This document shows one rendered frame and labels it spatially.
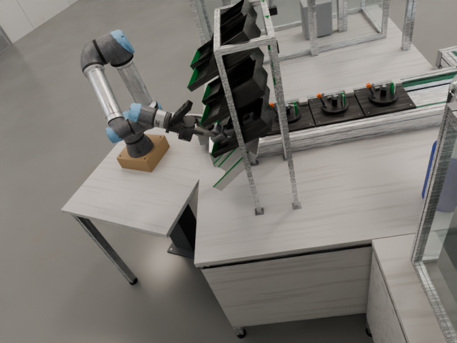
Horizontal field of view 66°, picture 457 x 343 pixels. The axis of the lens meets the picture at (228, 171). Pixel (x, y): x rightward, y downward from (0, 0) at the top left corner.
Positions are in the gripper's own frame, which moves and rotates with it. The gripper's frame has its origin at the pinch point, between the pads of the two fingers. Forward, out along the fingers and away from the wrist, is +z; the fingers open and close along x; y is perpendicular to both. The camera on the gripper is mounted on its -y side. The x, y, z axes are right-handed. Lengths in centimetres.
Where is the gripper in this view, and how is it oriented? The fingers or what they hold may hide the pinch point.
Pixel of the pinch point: (214, 129)
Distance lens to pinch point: 146.8
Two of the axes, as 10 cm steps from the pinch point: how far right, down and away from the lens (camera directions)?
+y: -2.1, 6.5, 7.3
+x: -1.5, 7.2, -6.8
